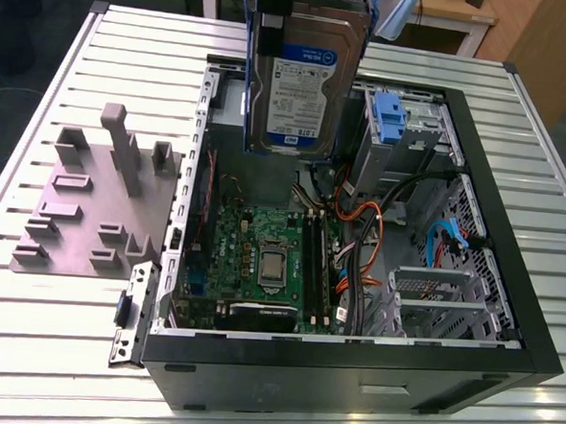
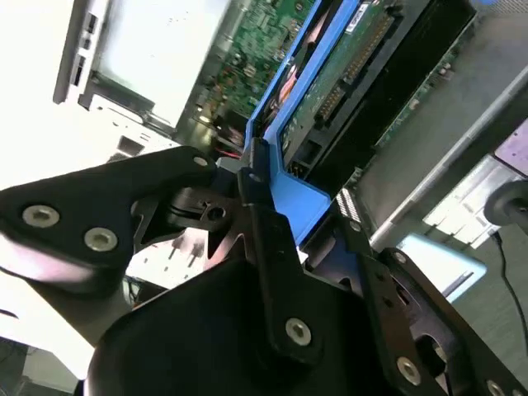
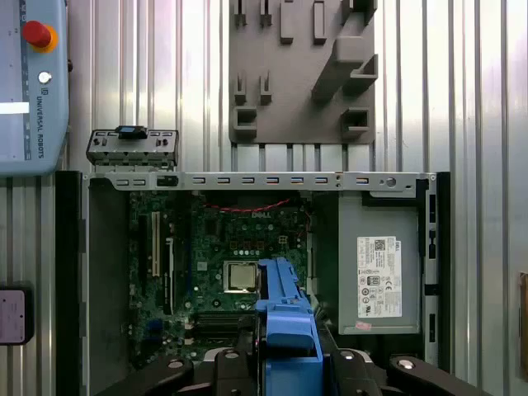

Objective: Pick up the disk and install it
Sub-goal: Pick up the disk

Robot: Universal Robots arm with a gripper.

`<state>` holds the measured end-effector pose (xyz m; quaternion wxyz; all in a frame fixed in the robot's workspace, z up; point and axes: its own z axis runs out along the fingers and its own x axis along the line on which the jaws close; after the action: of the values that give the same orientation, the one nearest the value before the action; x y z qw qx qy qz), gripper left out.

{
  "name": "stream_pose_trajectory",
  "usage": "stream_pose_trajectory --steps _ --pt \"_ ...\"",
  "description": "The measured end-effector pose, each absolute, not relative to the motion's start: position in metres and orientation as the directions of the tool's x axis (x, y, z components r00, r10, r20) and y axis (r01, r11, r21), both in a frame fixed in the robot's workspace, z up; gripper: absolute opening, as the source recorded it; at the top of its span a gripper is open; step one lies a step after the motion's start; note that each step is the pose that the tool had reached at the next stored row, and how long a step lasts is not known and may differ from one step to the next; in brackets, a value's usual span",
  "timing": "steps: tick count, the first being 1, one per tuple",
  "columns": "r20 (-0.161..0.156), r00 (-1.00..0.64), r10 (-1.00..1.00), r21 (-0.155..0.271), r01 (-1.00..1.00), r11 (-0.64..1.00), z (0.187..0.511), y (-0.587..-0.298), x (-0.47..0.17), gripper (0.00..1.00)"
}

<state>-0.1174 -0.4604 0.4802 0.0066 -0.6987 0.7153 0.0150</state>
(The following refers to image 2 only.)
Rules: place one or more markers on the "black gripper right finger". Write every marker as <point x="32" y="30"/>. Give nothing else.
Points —
<point x="396" y="330"/>

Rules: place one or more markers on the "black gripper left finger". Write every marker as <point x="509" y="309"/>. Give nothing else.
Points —
<point x="82" y="198"/>

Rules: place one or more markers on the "hard disk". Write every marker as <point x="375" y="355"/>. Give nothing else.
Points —
<point x="297" y="194"/>

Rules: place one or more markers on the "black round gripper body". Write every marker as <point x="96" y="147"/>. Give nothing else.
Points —
<point x="185" y="342"/>

